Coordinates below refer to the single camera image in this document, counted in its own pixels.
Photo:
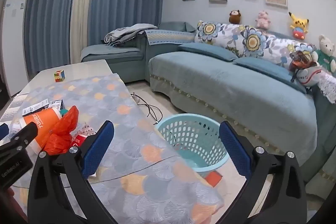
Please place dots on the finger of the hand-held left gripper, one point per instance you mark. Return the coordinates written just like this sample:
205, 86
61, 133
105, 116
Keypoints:
3, 130
27, 132

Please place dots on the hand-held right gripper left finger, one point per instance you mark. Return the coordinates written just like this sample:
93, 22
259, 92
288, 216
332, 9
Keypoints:
98, 145

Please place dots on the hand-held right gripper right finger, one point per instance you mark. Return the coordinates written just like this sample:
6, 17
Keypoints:
233, 148

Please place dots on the slim white milk carton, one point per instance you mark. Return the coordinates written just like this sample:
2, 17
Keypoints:
35, 108

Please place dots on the light blue plastic basket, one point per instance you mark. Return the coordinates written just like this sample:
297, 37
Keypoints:
194, 140

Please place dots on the large blue white milk carton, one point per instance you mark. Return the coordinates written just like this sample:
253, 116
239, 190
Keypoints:
56, 104

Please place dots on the orange paper cup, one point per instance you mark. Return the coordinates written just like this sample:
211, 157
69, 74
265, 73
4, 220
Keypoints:
39, 121

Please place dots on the polka dot wrapper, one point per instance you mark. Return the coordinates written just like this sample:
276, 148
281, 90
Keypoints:
88, 130

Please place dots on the red panda snack packet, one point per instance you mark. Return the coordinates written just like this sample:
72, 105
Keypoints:
78, 140

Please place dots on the grey striped table runner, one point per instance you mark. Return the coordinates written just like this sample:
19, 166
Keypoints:
11, 108

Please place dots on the red plastic bag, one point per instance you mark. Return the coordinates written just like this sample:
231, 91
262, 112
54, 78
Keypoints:
61, 132

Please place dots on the orange red box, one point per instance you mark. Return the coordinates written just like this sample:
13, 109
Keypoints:
213, 178

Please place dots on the teal plastic packet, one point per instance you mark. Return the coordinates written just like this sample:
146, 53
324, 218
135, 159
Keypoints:
63, 112

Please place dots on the teal corner sofa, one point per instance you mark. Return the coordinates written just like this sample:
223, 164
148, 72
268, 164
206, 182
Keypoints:
223, 98

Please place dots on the colourful puzzle cube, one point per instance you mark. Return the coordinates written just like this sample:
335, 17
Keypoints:
59, 76

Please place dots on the blue pillow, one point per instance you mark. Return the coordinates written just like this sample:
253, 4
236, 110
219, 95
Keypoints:
267, 70
207, 50

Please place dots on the white refrigerator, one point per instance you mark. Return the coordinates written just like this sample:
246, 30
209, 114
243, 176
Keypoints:
15, 43

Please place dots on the white helmet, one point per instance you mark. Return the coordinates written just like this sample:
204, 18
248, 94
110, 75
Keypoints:
311, 77

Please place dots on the floral pillow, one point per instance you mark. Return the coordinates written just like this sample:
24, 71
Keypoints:
218, 35
267, 47

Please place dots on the red black cloth bundle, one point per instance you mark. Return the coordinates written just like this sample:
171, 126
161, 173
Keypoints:
303, 60

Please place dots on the white lace cloth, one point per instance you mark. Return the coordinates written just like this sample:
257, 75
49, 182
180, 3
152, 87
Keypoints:
328, 87

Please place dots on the grey folded clothes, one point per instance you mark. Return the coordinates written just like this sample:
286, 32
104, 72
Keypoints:
126, 33

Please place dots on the teal patterned sofa cover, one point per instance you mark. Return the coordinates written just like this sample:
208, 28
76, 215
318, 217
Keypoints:
168, 36

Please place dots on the brown monkey plush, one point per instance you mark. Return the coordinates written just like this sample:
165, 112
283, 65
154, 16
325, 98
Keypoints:
234, 17

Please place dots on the pink pig plush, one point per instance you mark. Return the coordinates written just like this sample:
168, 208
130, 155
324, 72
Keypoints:
262, 19

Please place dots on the white teddy bear plush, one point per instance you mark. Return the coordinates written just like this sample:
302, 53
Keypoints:
325, 52

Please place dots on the cream sheer curtain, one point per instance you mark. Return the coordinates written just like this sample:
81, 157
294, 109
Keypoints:
82, 8

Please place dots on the yellow mouse plush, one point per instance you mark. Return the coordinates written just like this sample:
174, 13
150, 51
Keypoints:
298, 26

